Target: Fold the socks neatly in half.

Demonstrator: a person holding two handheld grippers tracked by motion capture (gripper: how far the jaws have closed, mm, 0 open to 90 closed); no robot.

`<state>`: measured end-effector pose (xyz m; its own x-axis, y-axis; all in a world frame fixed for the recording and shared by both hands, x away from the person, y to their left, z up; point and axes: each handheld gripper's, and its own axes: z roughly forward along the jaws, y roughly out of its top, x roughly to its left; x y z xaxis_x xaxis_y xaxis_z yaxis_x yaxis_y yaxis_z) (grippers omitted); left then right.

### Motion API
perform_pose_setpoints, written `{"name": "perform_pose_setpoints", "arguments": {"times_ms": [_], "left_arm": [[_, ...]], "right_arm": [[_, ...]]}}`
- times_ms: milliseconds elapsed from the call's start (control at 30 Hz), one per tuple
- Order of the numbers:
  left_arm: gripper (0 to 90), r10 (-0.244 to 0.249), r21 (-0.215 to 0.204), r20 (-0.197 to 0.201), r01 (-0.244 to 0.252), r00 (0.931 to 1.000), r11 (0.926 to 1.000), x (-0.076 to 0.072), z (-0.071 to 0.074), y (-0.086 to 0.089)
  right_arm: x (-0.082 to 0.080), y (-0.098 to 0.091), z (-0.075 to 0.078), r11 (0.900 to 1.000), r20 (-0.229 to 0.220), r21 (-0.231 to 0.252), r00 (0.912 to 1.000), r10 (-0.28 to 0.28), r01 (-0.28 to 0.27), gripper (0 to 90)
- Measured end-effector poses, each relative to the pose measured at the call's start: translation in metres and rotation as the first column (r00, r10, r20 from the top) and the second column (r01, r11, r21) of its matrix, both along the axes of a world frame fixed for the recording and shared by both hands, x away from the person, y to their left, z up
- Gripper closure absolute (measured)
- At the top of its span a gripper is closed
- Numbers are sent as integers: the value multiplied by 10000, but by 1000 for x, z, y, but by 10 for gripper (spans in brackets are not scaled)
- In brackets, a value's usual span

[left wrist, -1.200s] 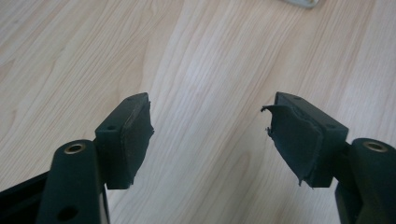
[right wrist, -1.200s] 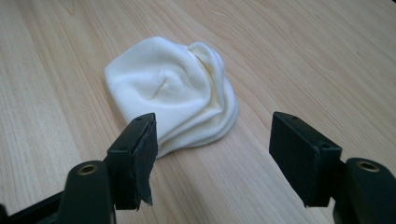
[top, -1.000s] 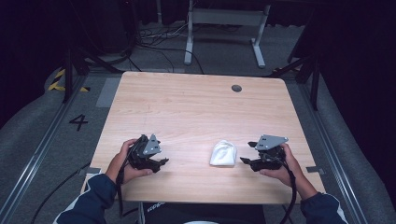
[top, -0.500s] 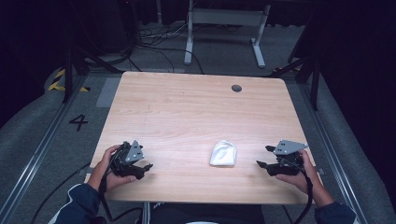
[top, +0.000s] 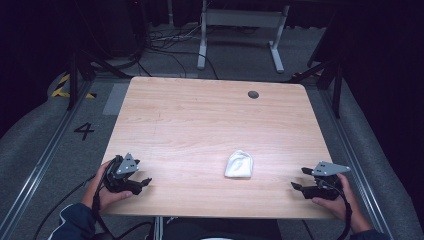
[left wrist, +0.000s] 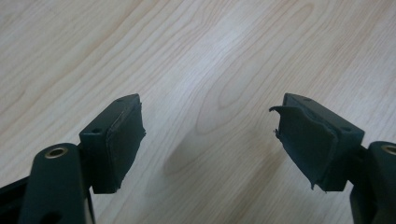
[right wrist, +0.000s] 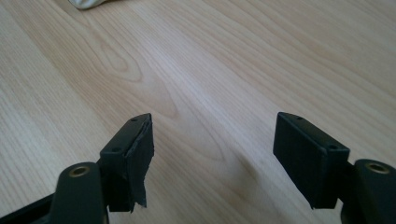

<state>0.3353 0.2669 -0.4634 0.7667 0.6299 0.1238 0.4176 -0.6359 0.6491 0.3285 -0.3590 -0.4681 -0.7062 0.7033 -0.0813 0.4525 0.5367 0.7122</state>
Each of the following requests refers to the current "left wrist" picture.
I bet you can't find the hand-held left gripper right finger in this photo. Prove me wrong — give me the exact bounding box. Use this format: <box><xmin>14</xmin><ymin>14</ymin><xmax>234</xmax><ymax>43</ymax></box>
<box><xmin>268</xmin><ymin>92</ymin><xmax>366</xmax><ymax>192</ymax></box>

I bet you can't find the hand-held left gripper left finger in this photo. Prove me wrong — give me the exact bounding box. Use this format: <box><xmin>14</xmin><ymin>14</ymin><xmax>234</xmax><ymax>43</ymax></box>
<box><xmin>78</xmin><ymin>93</ymin><xmax>147</xmax><ymax>195</ymax></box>

